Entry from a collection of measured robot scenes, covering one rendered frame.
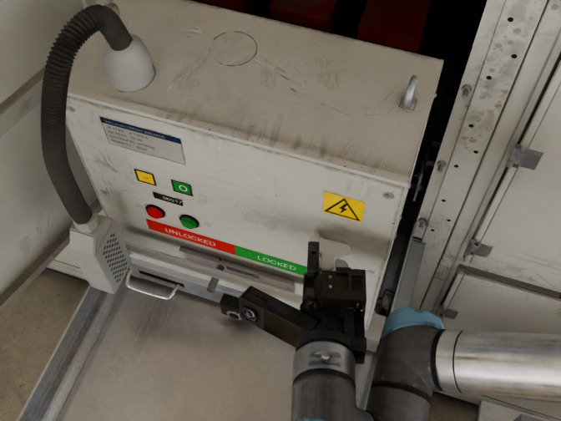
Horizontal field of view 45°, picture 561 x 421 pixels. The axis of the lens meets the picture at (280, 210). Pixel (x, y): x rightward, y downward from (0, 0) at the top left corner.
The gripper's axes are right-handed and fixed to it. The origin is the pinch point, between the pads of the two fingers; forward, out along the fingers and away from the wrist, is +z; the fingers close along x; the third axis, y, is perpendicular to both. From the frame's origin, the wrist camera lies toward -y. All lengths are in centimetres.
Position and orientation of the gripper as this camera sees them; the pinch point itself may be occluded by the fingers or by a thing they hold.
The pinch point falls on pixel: (311, 238)
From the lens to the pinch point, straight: 98.0
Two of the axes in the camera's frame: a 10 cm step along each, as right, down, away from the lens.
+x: 0.1, -7.3, -6.8
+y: 10.0, 0.5, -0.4
